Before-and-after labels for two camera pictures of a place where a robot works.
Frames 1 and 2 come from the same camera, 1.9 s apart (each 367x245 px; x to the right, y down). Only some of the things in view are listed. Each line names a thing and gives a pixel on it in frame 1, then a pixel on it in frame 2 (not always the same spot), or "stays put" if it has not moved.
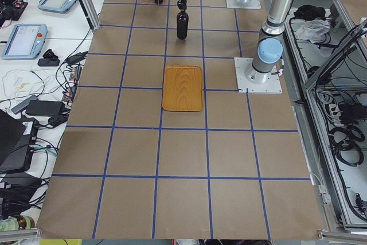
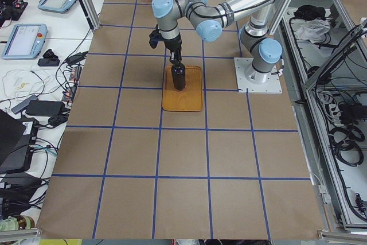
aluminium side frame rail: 325,65 stays put
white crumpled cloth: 313,30 stays put
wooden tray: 182,88 stays put
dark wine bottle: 182,25 → 179,75
